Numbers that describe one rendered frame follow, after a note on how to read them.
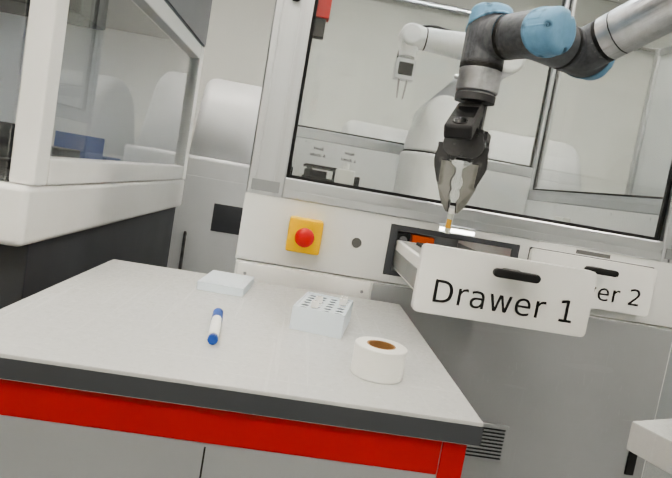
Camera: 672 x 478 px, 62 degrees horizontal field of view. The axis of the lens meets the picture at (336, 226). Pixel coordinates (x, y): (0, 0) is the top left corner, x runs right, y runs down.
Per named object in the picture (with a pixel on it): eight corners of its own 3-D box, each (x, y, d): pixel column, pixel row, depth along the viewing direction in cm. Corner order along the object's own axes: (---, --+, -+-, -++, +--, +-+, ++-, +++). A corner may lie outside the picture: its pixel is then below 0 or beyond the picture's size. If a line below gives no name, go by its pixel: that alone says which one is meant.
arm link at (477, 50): (497, -5, 91) (460, 4, 99) (484, 63, 93) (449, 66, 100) (528, 10, 96) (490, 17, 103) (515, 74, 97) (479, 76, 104)
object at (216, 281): (242, 297, 103) (243, 288, 103) (196, 289, 103) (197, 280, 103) (253, 284, 115) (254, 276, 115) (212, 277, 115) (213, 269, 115)
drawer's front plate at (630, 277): (647, 317, 124) (658, 269, 124) (523, 297, 123) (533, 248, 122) (643, 315, 126) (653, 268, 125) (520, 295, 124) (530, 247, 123)
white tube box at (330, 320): (340, 339, 87) (344, 315, 86) (288, 328, 88) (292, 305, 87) (349, 321, 99) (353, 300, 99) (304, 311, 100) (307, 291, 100)
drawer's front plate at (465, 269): (584, 338, 91) (598, 272, 90) (411, 310, 89) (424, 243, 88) (579, 334, 92) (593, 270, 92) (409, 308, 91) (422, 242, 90)
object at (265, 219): (678, 328, 127) (692, 267, 126) (235, 257, 120) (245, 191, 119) (520, 262, 221) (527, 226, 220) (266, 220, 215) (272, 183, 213)
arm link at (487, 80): (500, 67, 94) (452, 63, 97) (495, 95, 94) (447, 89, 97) (503, 77, 101) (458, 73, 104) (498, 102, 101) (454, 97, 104)
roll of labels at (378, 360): (344, 362, 76) (349, 334, 76) (391, 366, 78) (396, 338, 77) (358, 382, 69) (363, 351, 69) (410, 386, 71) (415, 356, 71)
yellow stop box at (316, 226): (318, 256, 116) (324, 222, 115) (284, 251, 115) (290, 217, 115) (318, 253, 121) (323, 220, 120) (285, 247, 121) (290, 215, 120)
